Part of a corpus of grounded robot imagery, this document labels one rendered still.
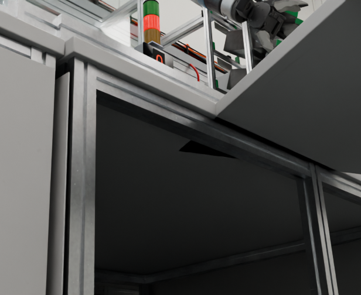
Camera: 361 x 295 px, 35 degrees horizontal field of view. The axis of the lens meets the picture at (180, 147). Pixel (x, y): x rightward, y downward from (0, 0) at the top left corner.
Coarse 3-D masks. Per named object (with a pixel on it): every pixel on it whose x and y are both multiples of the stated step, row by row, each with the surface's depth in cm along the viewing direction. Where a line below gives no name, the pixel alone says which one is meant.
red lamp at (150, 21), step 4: (148, 16) 170; (152, 16) 170; (156, 16) 171; (144, 20) 171; (148, 20) 170; (152, 20) 170; (156, 20) 170; (144, 24) 171; (148, 24) 169; (152, 24) 169; (156, 24) 170; (144, 28) 170; (148, 28) 169; (152, 28) 169; (156, 28) 169
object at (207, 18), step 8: (256, 0) 212; (264, 0) 215; (208, 16) 214; (208, 24) 212; (232, 24) 226; (208, 32) 211; (248, 32) 197; (208, 40) 210; (248, 40) 196; (208, 48) 209; (248, 48) 195; (208, 56) 208; (248, 56) 194; (208, 64) 206; (248, 64) 193; (208, 72) 205; (248, 72) 192; (208, 80) 204
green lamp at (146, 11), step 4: (144, 4) 173; (148, 4) 172; (152, 4) 172; (156, 4) 173; (144, 8) 173; (148, 8) 172; (152, 8) 172; (156, 8) 172; (144, 12) 172; (148, 12) 171; (152, 12) 171; (156, 12) 172; (144, 16) 172
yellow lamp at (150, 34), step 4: (144, 32) 170; (148, 32) 168; (152, 32) 168; (156, 32) 169; (144, 36) 169; (148, 36) 168; (152, 36) 168; (156, 36) 168; (160, 36) 170; (144, 40) 169; (148, 40) 167; (152, 40) 167; (156, 40) 168; (160, 40) 169; (160, 44) 169
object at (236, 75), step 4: (236, 68) 202; (240, 68) 201; (244, 68) 199; (232, 72) 204; (236, 72) 202; (240, 72) 200; (244, 72) 198; (232, 76) 203; (236, 76) 202; (240, 76) 200; (244, 76) 198; (228, 80) 205; (232, 80) 203; (236, 80) 201; (228, 84) 204; (232, 84) 202; (228, 88) 204
